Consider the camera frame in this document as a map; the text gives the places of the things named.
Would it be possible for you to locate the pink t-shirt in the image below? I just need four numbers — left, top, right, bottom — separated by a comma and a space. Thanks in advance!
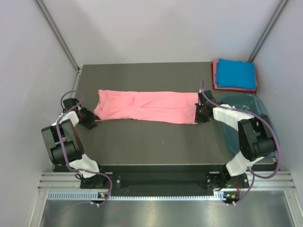
94, 90, 198, 124

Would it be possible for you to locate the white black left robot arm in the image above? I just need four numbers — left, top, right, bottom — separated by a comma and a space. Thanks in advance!
41, 98, 107, 189

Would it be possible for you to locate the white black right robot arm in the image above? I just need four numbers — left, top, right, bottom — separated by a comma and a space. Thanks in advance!
195, 90, 278, 188

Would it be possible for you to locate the folded blue t-shirt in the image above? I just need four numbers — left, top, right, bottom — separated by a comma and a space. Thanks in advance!
215, 59, 257, 90

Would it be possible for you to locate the teal transparent plastic bin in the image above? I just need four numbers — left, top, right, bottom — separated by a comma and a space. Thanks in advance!
218, 93, 269, 155

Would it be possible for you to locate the folded dark red t-shirt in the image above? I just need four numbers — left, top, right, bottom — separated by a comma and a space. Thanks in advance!
211, 61, 258, 95

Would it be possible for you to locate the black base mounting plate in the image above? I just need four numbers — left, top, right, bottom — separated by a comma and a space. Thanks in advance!
80, 165, 248, 190

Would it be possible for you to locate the grey slotted cable duct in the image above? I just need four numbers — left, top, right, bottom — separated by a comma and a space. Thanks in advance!
47, 191, 237, 202

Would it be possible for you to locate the aluminium frame rail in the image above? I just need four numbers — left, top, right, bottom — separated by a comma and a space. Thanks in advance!
38, 171, 296, 191

